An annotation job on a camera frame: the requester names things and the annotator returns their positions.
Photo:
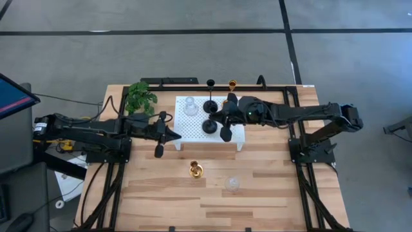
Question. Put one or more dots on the gold metal candlestick holder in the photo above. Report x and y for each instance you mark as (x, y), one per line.
(232, 84)
(195, 172)

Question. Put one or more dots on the white label sticker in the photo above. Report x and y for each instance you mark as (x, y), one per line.
(308, 86)

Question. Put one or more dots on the black hook clamp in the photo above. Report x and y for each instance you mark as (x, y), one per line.
(261, 80)

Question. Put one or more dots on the white tape roll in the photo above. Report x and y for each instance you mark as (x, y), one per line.
(59, 204)

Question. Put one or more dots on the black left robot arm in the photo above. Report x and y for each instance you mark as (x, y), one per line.
(96, 129)

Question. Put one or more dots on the blue screen monitor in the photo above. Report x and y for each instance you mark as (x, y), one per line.
(13, 96)

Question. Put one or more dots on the white perforated metal rack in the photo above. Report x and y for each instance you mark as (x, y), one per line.
(193, 132)

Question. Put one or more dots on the black metal candlestick holder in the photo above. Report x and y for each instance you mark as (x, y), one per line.
(209, 129)
(210, 107)

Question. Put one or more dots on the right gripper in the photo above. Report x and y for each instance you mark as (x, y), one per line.
(244, 111)

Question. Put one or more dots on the black computer mouse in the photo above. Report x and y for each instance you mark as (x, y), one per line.
(19, 223)

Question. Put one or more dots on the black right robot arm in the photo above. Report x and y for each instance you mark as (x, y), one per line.
(305, 111)

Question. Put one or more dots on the clear ribbed glass candle holder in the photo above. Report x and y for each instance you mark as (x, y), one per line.
(190, 108)
(231, 184)

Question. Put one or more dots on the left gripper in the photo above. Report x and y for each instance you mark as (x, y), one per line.
(154, 130)

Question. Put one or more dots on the white paper sheet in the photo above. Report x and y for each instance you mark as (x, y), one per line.
(69, 183)

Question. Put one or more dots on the green potted plant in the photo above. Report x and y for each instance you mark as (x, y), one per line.
(140, 98)

